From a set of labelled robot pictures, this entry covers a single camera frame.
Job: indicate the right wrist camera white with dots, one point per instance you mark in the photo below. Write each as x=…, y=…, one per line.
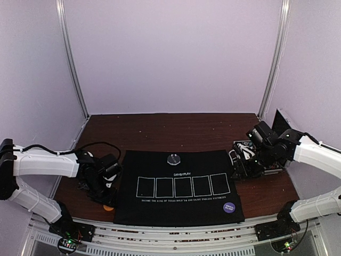
x=245, y=151

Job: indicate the clear round dealer button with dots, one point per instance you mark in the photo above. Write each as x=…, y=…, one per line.
x=173, y=159

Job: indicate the aluminium poker chip case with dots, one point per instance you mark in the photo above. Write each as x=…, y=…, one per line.
x=279, y=125

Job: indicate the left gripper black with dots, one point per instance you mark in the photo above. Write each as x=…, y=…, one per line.
x=108, y=200

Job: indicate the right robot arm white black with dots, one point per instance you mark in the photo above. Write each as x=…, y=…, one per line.
x=313, y=165

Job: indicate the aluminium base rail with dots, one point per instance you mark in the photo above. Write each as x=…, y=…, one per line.
x=231, y=239

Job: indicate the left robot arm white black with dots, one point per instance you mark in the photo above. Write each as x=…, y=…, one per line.
x=21, y=165

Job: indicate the orange big blind button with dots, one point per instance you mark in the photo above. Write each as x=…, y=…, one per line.
x=108, y=208

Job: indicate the right aluminium frame post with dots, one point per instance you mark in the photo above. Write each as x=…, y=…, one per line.
x=277, y=55

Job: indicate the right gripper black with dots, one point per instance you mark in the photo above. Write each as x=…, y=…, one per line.
x=240, y=161

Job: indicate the left aluminium frame post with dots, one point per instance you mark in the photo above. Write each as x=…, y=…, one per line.
x=70, y=58

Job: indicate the black poker cloth mat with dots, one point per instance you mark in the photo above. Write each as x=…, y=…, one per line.
x=155, y=194

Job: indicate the blue small blind button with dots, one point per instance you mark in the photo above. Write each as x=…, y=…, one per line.
x=229, y=207

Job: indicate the aluminium frame post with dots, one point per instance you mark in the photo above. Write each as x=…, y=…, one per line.
x=70, y=58
x=277, y=55

